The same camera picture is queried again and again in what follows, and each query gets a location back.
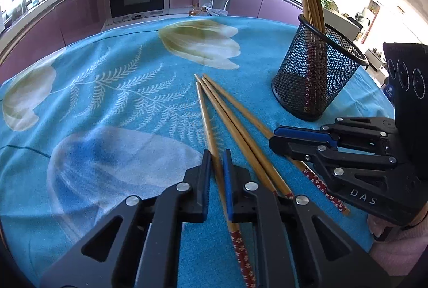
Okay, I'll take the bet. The light wooden chopstick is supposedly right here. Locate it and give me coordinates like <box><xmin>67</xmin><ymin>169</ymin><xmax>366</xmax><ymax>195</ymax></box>
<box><xmin>195</xmin><ymin>74</ymin><xmax>280</xmax><ymax>195</ymax></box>
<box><xmin>202</xmin><ymin>74</ymin><xmax>350</xmax><ymax>216</ymax></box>
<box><xmin>196</xmin><ymin>81</ymin><xmax>257</xmax><ymax>288</ymax></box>
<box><xmin>201</xmin><ymin>77</ymin><xmax>295</xmax><ymax>200</ymax></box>

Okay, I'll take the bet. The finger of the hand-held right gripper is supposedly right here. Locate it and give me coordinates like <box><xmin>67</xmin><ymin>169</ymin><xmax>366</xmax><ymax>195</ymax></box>
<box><xmin>268</xmin><ymin>135</ymin><xmax>396</xmax><ymax>182</ymax></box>
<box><xmin>273</xmin><ymin>117</ymin><xmax>398</xmax><ymax>156</ymax></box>

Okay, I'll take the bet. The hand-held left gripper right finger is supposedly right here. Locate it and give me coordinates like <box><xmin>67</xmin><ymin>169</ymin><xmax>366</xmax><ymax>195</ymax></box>
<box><xmin>222</xmin><ymin>148</ymin><xmax>390</xmax><ymax>288</ymax></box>

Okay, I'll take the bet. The bunch of wooden chopsticks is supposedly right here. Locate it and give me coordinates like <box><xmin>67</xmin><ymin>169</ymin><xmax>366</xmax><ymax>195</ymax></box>
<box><xmin>284</xmin><ymin>0</ymin><xmax>327</xmax><ymax>116</ymax></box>

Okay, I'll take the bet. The blue floral tablecloth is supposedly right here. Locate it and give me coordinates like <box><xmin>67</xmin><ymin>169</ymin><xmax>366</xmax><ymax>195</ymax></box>
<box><xmin>0</xmin><ymin>15</ymin><xmax>397</xmax><ymax>288</ymax></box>

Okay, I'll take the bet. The person's right hand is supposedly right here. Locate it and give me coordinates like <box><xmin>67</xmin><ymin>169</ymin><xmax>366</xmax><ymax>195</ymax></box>
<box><xmin>367</xmin><ymin>214</ymin><xmax>404</xmax><ymax>241</ymax></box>

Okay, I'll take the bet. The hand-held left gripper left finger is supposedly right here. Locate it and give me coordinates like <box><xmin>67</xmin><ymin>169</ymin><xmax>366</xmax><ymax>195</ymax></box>
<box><xmin>40</xmin><ymin>149</ymin><xmax>212</xmax><ymax>288</ymax></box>

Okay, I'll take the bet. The black mesh utensil holder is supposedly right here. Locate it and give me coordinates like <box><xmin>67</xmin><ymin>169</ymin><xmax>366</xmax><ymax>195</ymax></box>
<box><xmin>272</xmin><ymin>14</ymin><xmax>368</xmax><ymax>122</ymax></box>

